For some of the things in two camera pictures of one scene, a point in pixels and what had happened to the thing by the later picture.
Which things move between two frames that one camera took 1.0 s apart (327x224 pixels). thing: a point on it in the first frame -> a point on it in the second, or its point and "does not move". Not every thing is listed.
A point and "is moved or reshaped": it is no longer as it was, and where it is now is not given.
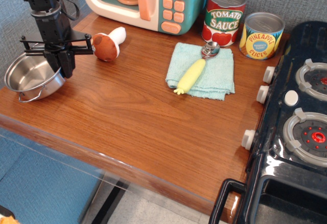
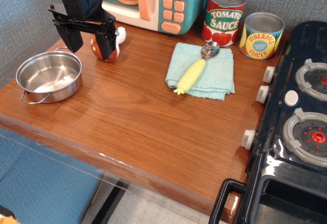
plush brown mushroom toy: x=107 y=46 does not move
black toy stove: x=286 y=164 does not move
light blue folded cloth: x=216 y=79 does not move
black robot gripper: x=53 y=34 -> x=83 y=7
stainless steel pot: x=32 y=76 is moved or reshaped
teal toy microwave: x=173 y=6 does not move
